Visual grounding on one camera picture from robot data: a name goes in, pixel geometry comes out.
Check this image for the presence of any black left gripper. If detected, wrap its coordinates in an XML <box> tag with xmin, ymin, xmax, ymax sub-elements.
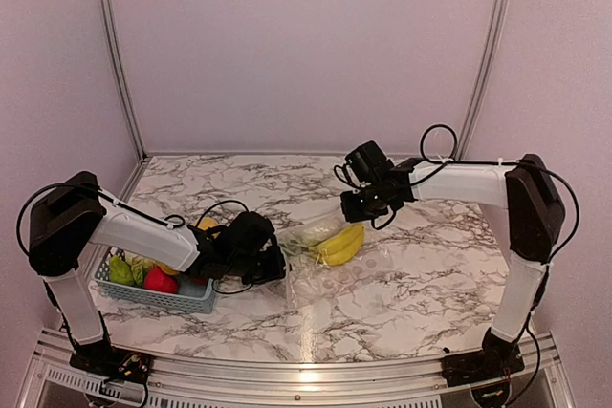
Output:
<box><xmin>228</xmin><ymin>244</ymin><xmax>293</xmax><ymax>285</ymax></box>

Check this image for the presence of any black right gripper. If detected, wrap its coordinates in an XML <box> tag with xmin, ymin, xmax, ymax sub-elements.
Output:
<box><xmin>340</xmin><ymin>183</ymin><xmax>396</xmax><ymax>223</ymax></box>

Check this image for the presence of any yellow fake banana bunch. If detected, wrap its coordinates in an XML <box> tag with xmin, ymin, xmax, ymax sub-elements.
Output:
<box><xmin>309</xmin><ymin>224</ymin><xmax>364</xmax><ymax>267</ymax></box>

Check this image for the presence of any yellow fake fruit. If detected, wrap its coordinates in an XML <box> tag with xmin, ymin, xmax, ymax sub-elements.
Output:
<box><xmin>193</xmin><ymin>216</ymin><xmax>223</xmax><ymax>239</ymax></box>

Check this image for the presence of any white fake radish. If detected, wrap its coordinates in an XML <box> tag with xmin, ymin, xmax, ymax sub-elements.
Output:
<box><xmin>300</xmin><ymin>216</ymin><xmax>345</xmax><ymax>246</ymax></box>

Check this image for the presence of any clear zip top bag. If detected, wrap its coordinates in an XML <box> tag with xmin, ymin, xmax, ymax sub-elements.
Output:
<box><xmin>270</xmin><ymin>208</ymin><xmax>395</xmax><ymax>309</ymax></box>

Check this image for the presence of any yellow fake bell pepper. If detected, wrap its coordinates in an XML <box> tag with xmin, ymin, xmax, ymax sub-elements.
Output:
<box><xmin>157</xmin><ymin>263</ymin><xmax>180</xmax><ymax>276</ymax></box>

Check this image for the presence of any red fake apple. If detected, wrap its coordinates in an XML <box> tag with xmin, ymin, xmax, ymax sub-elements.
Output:
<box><xmin>190</xmin><ymin>277</ymin><xmax>208</xmax><ymax>286</ymax></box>
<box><xmin>143</xmin><ymin>268</ymin><xmax>180</xmax><ymax>294</ymax></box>

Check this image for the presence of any white green fake cabbage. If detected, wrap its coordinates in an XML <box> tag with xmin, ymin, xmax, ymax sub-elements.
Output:
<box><xmin>125</xmin><ymin>253</ymin><xmax>157</xmax><ymax>287</ymax></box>

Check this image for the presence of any green fake pear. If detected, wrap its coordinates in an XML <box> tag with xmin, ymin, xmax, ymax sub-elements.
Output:
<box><xmin>109</xmin><ymin>255</ymin><xmax>135</xmax><ymax>287</ymax></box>

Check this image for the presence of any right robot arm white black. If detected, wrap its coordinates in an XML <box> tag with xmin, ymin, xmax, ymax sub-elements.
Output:
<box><xmin>333</xmin><ymin>140</ymin><xmax>580</xmax><ymax>377</ymax></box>

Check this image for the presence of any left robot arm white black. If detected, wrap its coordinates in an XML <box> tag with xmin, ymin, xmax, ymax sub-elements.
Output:
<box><xmin>15</xmin><ymin>171</ymin><xmax>288</xmax><ymax>375</ymax></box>

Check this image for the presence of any light blue plastic basket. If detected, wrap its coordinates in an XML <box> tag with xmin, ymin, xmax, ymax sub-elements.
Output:
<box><xmin>92</xmin><ymin>247</ymin><xmax>217</xmax><ymax>314</ymax></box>

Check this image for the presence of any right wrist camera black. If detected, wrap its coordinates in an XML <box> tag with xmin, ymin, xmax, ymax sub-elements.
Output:
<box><xmin>333</xmin><ymin>140</ymin><xmax>399</xmax><ymax>190</ymax></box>

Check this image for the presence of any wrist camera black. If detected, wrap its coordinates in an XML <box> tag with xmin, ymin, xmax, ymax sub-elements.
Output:
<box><xmin>333</xmin><ymin>140</ymin><xmax>399</xmax><ymax>190</ymax></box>
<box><xmin>213</xmin><ymin>211</ymin><xmax>277</xmax><ymax>268</ymax></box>

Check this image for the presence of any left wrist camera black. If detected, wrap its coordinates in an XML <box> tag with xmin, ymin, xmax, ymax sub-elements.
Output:
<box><xmin>213</xmin><ymin>211</ymin><xmax>277</xmax><ymax>268</ymax></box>

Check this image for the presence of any front aluminium rail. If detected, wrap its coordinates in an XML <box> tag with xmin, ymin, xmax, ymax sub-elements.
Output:
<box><xmin>16</xmin><ymin>329</ymin><xmax>576</xmax><ymax>407</ymax></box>

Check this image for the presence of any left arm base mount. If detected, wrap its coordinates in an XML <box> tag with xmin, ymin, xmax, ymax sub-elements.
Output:
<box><xmin>68</xmin><ymin>327</ymin><xmax>152</xmax><ymax>385</ymax></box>

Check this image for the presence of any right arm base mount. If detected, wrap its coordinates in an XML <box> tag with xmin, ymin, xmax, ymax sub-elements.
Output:
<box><xmin>441</xmin><ymin>329</ymin><xmax>525</xmax><ymax>387</ymax></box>

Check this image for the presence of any right aluminium frame post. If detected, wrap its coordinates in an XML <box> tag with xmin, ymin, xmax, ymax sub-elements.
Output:
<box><xmin>456</xmin><ymin>0</ymin><xmax>509</xmax><ymax>159</ymax></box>

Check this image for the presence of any aluminium frame post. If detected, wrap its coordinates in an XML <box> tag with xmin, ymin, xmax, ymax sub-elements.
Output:
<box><xmin>98</xmin><ymin>0</ymin><xmax>147</xmax><ymax>162</ymax></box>
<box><xmin>456</xmin><ymin>0</ymin><xmax>509</xmax><ymax>159</ymax></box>

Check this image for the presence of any left aluminium frame post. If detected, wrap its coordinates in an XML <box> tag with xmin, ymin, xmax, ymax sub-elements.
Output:
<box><xmin>98</xmin><ymin>0</ymin><xmax>147</xmax><ymax>162</ymax></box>

